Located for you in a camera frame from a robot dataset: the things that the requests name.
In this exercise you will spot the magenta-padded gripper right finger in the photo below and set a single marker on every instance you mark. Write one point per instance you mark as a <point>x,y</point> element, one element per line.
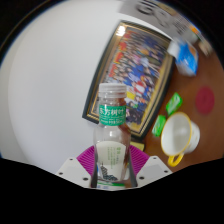
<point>152,170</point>

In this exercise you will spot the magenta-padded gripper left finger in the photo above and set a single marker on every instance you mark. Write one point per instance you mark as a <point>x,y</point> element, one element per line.
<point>72,170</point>

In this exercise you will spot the clear green-labelled drink bottle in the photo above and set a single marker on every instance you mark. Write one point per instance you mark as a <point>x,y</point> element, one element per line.
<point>111,133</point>

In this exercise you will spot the cream mug with yellow rim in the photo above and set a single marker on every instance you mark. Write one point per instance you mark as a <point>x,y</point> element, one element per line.
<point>178,136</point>

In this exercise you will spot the flat round red coaster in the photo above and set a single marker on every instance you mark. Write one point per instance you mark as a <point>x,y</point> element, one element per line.
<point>204,100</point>

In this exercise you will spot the framed group picture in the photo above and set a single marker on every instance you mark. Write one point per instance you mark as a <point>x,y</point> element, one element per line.
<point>140,66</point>

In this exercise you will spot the blue tissue pack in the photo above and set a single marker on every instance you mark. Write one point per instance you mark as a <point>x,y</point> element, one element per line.
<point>186,58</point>

